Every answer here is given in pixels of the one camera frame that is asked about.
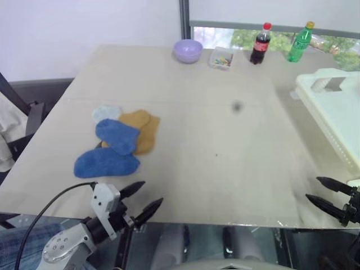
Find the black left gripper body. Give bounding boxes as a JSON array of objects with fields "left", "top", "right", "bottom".
[{"left": 108, "top": 193, "right": 136, "bottom": 230}]

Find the purple plastic bowl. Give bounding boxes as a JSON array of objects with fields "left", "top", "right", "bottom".
[{"left": 173, "top": 39, "right": 204, "bottom": 64}]

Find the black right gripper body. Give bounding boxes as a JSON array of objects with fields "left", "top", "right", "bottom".
[{"left": 339, "top": 185, "right": 360, "bottom": 227}]

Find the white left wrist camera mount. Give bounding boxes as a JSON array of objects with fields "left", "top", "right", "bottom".
[{"left": 91, "top": 182, "right": 122, "bottom": 240}]

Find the grey robot torso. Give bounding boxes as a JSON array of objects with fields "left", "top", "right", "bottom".
[{"left": 181, "top": 259, "right": 272, "bottom": 270}]

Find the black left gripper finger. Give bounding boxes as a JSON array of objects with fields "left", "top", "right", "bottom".
[
  {"left": 120, "top": 181, "right": 146, "bottom": 201},
  {"left": 133, "top": 197, "right": 164, "bottom": 228}
]

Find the white plastic basket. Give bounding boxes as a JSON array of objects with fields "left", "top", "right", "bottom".
[{"left": 290, "top": 68, "right": 360, "bottom": 173}]

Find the pale grey-blue sock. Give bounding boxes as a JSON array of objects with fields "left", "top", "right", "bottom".
[{"left": 92, "top": 105, "right": 123, "bottom": 124}]

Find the blue fuzzy sock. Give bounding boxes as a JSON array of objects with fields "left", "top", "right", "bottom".
[
  {"left": 73, "top": 148, "right": 141, "bottom": 179},
  {"left": 95, "top": 118, "right": 141, "bottom": 156}
]

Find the grey roller window blind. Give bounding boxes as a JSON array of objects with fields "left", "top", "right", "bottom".
[{"left": 190, "top": 0, "right": 360, "bottom": 38}]

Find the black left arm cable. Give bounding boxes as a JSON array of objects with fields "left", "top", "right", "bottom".
[{"left": 16, "top": 182, "right": 98, "bottom": 267}]

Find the small clear plastic container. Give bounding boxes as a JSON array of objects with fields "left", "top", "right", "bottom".
[{"left": 208, "top": 46, "right": 235, "bottom": 72}]

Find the blue checked cloth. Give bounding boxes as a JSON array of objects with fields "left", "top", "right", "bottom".
[{"left": 0, "top": 221, "right": 93, "bottom": 270}]

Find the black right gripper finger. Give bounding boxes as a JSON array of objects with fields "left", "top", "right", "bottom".
[
  {"left": 316, "top": 176, "right": 353, "bottom": 195},
  {"left": 305, "top": 193, "right": 344, "bottom": 222}
]

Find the green bottle with yellow cap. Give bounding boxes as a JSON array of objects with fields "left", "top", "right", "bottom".
[{"left": 286, "top": 21, "right": 316, "bottom": 63}]

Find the dark window frame post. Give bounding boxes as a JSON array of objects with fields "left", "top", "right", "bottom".
[{"left": 179, "top": 0, "right": 194, "bottom": 41}]

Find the cola bottle with red cap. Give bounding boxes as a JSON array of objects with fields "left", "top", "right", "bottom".
[{"left": 250, "top": 22, "right": 273, "bottom": 66}]

